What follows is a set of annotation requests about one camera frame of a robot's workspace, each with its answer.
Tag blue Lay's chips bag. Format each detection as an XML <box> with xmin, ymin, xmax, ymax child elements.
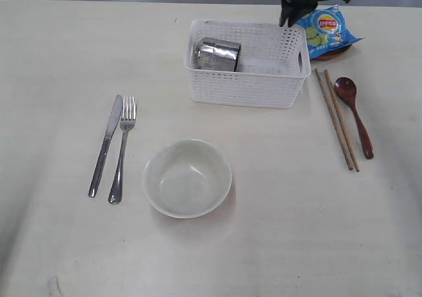
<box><xmin>297</xmin><ymin>5</ymin><xmax>361</xmax><ymax>59</ymax></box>

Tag white perforated plastic basket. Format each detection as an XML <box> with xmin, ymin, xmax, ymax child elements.
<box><xmin>184</xmin><ymin>19</ymin><xmax>311</xmax><ymax>109</ymax></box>

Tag brown wooden plate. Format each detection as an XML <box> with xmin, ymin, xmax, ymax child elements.
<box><xmin>313</xmin><ymin>45</ymin><xmax>351</xmax><ymax>61</ymax></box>

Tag stainless steel mug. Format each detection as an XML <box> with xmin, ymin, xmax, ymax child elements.
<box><xmin>193</xmin><ymin>37</ymin><xmax>242</xmax><ymax>72</ymax></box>

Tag dark wooden spoon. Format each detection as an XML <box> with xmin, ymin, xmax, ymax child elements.
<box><xmin>334</xmin><ymin>77</ymin><xmax>374</xmax><ymax>160</ymax></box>

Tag wooden chopstick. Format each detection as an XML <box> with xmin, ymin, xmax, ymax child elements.
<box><xmin>314</xmin><ymin>69</ymin><xmax>354</xmax><ymax>170</ymax></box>
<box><xmin>324</xmin><ymin>69</ymin><xmax>360</xmax><ymax>172</ymax></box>

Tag white ceramic bowl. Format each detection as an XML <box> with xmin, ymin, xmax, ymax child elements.
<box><xmin>141</xmin><ymin>139</ymin><xmax>233</xmax><ymax>219</ymax></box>

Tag silver metal fork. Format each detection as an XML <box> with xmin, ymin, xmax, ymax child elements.
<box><xmin>108</xmin><ymin>96</ymin><xmax>137</xmax><ymax>205</ymax></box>

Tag silver metal knife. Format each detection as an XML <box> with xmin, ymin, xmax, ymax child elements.
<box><xmin>88</xmin><ymin>95</ymin><xmax>123</xmax><ymax>197</ymax></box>

